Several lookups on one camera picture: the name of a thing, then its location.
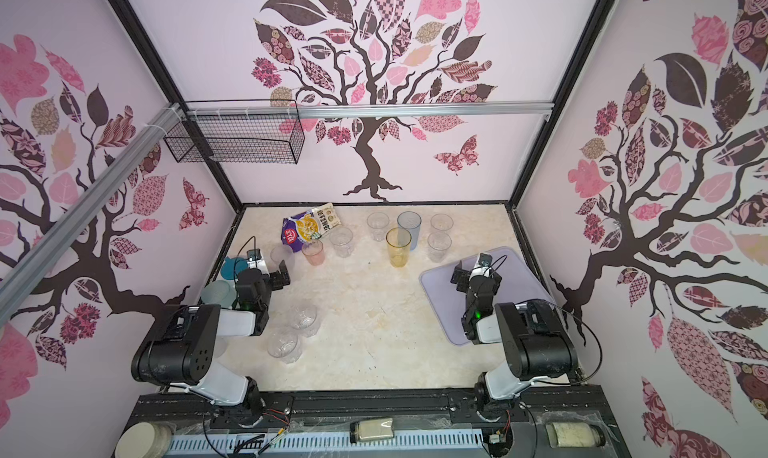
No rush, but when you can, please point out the teal frosted glass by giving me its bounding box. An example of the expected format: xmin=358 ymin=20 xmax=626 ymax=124
xmin=200 ymin=280 xmax=236 ymax=309

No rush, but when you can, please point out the aluminium rail back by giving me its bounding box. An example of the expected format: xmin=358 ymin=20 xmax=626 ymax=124
xmin=186 ymin=101 xmax=554 ymax=119

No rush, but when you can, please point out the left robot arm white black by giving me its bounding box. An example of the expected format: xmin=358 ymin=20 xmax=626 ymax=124
xmin=131 ymin=249 xmax=291 ymax=426

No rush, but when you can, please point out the aluminium rail left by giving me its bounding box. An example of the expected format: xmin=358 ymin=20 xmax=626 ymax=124
xmin=1 ymin=104 xmax=183 ymax=323

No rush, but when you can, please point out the white slotted cable duct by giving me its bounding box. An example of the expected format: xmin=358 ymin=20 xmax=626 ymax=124
xmin=165 ymin=429 xmax=486 ymax=457

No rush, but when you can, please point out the clear glass back row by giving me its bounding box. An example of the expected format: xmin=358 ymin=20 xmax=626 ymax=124
xmin=366 ymin=212 xmax=390 ymax=242

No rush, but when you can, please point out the small beige box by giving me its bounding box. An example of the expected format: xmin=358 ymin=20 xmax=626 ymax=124
xmin=349 ymin=417 xmax=395 ymax=444

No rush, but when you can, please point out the white jar teal lid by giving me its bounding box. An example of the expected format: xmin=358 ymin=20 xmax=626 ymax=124
xmin=220 ymin=257 xmax=248 ymax=281

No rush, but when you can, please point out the purple snack bag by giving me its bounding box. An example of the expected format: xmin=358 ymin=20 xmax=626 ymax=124
xmin=281 ymin=203 xmax=342 ymax=253

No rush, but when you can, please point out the clear ribbed glass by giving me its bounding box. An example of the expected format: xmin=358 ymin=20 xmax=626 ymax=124
xmin=288 ymin=302 xmax=321 ymax=338
xmin=267 ymin=329 xmax=302 ymax=364

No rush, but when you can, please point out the pink small glass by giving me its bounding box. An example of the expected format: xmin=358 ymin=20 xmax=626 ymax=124
xmin=302 ymin=240 xmax=325 ymax=267

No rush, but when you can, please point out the black wire basket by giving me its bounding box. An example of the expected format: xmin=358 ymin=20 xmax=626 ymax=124
xmin=164 ymin=98 xmax=305 ymax=165

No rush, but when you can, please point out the beige tape roll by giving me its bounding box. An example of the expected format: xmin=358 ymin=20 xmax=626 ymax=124
xmin=114 ymin=422 xmax=173 ymax=458

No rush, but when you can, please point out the lilac plastic tray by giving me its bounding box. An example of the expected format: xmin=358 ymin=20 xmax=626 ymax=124
xmin=419 ymin=247 xmax=552 ymax=346

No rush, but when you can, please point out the beige cylinder in wrap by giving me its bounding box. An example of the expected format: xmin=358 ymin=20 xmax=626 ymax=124
xmin=545 ymin=421 xmax=606 ymax=449

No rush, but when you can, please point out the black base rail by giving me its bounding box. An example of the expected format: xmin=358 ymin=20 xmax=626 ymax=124
xmin=126 ymin=385 xmax=617 ymax=430

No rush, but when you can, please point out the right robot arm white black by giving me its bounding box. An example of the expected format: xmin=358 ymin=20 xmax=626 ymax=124
xmin=450 ymin=253 xmax=578 ymax=421

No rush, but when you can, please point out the yellow tall glass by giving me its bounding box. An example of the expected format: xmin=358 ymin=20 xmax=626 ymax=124
xmin=385 ymin=227 xmax=412 ymax=268

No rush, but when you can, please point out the blue tall glass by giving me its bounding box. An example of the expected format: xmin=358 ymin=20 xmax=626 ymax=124
xmin=397 ymin=211 xmax=422 ymax=251

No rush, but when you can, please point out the aluminium rail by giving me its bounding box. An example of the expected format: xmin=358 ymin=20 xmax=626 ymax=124
xmin=1 ymin=104 xmax=183 ymax=323
xmin=186 ymin=101 xmax=554 ymax=119

